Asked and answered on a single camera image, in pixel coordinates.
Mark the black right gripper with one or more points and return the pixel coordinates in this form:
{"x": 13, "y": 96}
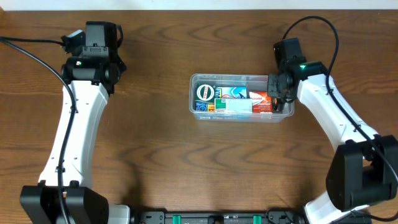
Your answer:
{"x": 278, "y": 86}

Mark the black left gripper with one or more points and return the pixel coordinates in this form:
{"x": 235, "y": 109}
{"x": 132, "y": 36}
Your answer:
{"x": 119, "y": 66}

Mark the dark syrup bottle white cap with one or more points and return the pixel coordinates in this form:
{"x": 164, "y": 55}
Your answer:
{"x": 278, "y": 105}

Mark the red Panadol box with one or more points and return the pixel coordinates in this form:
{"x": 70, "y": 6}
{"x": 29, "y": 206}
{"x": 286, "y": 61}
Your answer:
{"x": 261, "y": 102}

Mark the blue KoolFever box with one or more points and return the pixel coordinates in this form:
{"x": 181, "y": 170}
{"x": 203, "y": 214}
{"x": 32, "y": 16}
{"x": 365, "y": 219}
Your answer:
{"x": 221, "y": 92}

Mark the white green medicine box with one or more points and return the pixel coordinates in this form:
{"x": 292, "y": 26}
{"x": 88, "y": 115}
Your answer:
{"x": 233, "y": 105}

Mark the clear plastic container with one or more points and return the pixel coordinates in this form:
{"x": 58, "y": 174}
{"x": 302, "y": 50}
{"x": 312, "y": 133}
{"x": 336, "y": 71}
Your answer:
{"x": 251, "y": 82}

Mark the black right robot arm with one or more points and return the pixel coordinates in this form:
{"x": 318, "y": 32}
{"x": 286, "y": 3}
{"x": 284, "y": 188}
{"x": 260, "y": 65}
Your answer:
{"x": 363, "y": 171}

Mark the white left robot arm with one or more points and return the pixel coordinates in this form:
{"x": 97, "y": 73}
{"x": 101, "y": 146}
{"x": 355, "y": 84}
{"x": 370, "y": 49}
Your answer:
{"x": 64, "y": 192}

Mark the black mounting rail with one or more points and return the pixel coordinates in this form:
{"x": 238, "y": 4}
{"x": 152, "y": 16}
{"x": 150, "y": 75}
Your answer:
{"x": 271, "y": 217}

